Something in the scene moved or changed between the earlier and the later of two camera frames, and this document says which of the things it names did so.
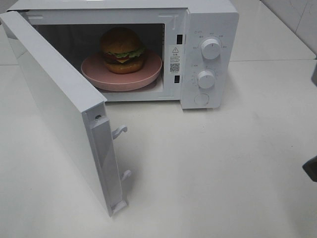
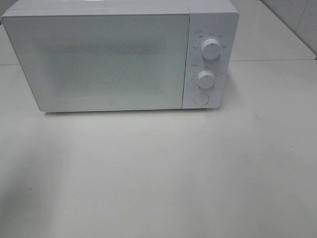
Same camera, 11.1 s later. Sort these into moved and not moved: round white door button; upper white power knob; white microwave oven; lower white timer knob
Moved: white microwave oven
Not moved: round white door button; lower white timer knob; upper white power knob
